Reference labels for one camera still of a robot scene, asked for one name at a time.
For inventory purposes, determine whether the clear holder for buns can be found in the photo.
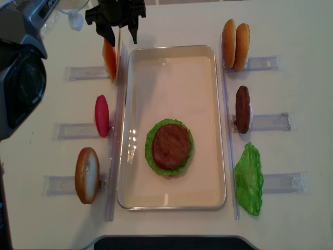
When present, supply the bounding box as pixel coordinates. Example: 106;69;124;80
224;54;283;73

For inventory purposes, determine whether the upright green lettuce leaf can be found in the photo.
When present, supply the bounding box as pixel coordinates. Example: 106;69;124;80
234;142;264;216

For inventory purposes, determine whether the bun slice outer right rack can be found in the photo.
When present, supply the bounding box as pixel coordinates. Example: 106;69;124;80
222;19;236;68

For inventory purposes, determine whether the clear holder for lettuce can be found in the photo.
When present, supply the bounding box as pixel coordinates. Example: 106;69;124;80
263;171;310;194

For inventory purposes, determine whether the clear holder for cheese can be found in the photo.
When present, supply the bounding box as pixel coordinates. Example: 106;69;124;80
64;66;110;81

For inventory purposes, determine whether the upright brown meat patty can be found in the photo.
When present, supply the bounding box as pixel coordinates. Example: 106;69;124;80
235;85;251;134

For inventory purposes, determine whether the lettuce leaf on burger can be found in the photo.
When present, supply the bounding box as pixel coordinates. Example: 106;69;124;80
145;119;194;176

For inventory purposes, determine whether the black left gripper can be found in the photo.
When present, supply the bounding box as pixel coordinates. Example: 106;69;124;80
85;0;146;46

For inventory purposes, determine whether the bun slice inner right rack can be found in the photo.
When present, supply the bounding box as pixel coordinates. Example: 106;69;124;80
234;23;250;72

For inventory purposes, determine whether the long clear rail right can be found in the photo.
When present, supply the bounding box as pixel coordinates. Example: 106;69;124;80
220;35;240;220

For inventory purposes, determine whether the bun slice rack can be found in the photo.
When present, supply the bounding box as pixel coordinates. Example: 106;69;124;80
234;23;250;72
222;19;236;68

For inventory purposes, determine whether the orange cheese slice upright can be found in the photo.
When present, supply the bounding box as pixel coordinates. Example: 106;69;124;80
102;39;117;82

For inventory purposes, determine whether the clear holder for left bun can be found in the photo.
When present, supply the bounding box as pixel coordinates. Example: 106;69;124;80
41;174;108;196

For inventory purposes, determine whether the white metal tray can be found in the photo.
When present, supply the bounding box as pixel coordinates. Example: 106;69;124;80
117;45;226;210

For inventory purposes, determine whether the long clear rail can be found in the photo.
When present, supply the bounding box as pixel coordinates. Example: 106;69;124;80
220;35;240;220
105;44;129;221

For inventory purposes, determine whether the red tomato slice upright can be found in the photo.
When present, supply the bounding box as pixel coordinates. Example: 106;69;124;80
95;95;109;137

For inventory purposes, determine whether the long clear rail left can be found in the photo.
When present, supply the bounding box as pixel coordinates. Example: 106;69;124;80
105;44;129;221

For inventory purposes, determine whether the clear glass object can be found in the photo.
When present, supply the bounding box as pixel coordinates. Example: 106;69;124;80
57;1;89;31

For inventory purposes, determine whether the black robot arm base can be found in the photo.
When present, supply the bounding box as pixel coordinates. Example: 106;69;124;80
94;236;253;250

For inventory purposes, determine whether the bun half left rack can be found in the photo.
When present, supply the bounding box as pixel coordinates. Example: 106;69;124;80
75;147;100;204

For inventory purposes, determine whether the meat patty on burger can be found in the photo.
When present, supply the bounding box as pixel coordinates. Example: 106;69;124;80
151;123;190;167

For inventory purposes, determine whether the clear holder for tomato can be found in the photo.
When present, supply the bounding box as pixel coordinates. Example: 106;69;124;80
52;123;101;141

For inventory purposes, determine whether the clear holder for patty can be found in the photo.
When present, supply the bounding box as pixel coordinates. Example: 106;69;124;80
228;111;297;132

